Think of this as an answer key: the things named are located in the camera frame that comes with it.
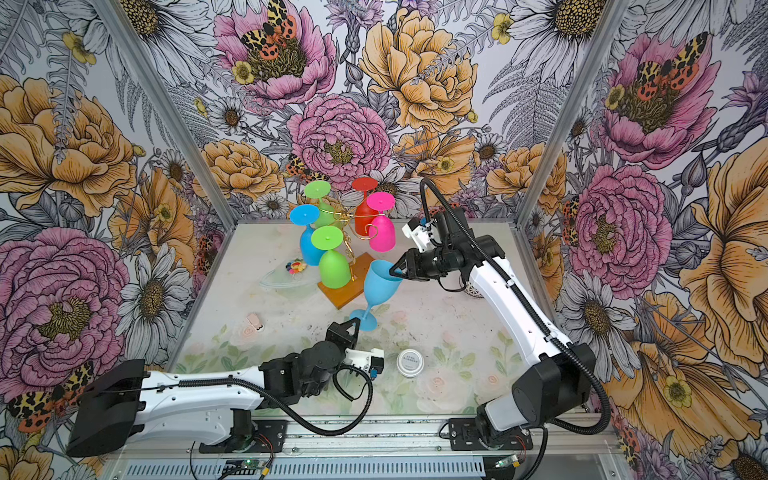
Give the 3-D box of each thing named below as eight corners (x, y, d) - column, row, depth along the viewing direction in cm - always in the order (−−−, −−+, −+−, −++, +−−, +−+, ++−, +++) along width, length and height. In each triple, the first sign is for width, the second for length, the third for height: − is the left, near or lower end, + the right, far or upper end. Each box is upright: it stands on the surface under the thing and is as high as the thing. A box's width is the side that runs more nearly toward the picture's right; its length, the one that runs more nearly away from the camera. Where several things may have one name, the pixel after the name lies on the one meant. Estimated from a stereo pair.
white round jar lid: (396, 383, 84) (396, 373, 78) (396, 359, 89) (396, 348, 83) (422, 383, 84) (425, 373, 78) (421, 359, 89) (423, 348, 83)
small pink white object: (244, 336, 93) (241, 332, 91) (251, 317, 97) (247, 313, 95) (261, 336, 93) (258, 332, 91) (266, 317, 97) (263, 313, 95)
